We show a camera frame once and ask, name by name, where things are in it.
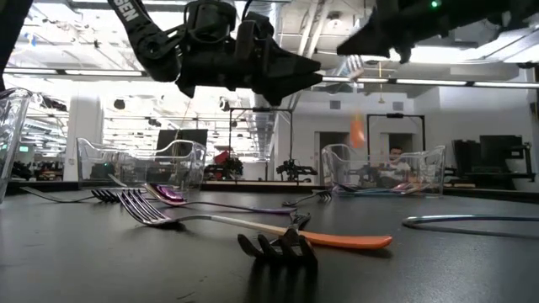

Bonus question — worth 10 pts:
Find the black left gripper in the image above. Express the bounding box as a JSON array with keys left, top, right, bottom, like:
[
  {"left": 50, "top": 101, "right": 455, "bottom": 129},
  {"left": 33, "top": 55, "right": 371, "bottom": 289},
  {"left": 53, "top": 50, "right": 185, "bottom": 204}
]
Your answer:
[{"left": 175, "top": 40, "right": 324, "bottom": 107}]

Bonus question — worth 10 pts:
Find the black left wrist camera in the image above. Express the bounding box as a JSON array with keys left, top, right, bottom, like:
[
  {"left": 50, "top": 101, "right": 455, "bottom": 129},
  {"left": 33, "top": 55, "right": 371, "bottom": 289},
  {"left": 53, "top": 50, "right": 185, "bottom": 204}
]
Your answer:
[{"left": 237, "top": 11, "right": 277, "bottom": 48}]

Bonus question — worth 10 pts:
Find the long ceiling light bar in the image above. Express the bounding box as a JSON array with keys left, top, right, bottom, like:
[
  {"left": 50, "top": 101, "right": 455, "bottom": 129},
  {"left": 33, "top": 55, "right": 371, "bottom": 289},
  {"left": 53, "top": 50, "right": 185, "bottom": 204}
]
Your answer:
[
  {"left": 322, "top": 77, "right": 539, "bottom": 89},
  {"left": 0, "top": 68, "right": 147, "bottom": 77}
]

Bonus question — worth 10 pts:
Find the clear plastic bin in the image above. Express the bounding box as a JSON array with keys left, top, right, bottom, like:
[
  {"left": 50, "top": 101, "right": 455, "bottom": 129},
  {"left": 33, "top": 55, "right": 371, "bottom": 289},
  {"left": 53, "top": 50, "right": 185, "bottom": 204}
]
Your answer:
[
  {"left": 321, "top": 143, "right": 446, "bottom": 198},
  {"left": 0, "top": 87, "right": 34, "bottom": 205},
  {"left": 76, "top": 137, "right": 207, "bottom": 191}
]

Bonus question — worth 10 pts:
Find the rainbow spoon teal handle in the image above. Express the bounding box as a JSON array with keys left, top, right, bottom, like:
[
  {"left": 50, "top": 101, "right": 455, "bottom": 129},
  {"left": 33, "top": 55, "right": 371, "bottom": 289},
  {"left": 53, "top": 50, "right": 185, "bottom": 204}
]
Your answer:
[
  {"left": 334, "top": 182, "right": 382, "bottom": 196},
  {"left": 389, "top": 181, "right": 431, "bottom": 196},
  {"left": 400, "top": 214, "right": 539, "bottom": 239},
  {"left": 141, "top": 182, "right": 298, "bottom": 215},
  {"left": 357, "top": 186, "right": 408, "bottom": 196}
]

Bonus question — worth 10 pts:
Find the silver ventilation duct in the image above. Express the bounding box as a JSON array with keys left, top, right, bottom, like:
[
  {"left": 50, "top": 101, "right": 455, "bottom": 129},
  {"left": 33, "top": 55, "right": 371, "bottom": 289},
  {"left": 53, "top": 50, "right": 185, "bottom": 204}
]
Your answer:
[{"left": 246, "top": 0, "right": 296, "bottom": 163}]

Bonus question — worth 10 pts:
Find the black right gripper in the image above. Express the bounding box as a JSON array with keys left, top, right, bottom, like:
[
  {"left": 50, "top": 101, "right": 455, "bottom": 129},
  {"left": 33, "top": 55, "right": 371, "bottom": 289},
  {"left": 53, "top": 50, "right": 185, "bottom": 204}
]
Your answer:
[{"left": 336, "top": 0, "right": 464, "bottom": 64}]

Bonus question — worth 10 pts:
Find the silver fork orange handle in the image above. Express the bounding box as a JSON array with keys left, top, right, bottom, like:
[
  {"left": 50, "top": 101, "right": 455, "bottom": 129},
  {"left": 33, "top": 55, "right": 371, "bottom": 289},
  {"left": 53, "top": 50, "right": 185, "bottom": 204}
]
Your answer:
[
  {"left": 116, "top": 188, "right": 394, "bottom": 250},
  {"left": 347, "top": 53, "right": 366, "bottom": 149}
]

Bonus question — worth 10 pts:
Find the person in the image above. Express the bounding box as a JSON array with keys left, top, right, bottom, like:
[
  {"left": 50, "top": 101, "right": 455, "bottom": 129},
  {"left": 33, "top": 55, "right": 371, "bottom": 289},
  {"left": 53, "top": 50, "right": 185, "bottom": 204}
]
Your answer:
[{"left": 376, "top": 145, "right": 413, "bottom": 189}]

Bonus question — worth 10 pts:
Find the black workstation desk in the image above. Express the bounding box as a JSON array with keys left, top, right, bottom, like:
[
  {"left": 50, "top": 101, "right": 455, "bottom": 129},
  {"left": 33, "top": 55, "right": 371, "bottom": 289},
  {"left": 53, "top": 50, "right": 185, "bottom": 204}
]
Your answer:
[{"left": 451, "top": 134, "right": 536, "bottom": 191}]

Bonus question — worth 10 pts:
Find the black monitor screen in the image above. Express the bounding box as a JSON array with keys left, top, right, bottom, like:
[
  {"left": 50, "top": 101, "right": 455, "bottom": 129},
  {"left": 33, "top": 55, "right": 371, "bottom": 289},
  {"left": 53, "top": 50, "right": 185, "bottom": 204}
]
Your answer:
[{"left": 155, "top": 128, "right": 210, "bottom": 159}]

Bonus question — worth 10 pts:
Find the white building column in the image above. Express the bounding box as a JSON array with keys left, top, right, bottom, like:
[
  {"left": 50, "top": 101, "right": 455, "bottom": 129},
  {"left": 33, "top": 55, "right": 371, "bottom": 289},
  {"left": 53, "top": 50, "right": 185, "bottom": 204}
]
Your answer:
[{"left": 62, "top": 94, "right": 105, "bottom": 182}]

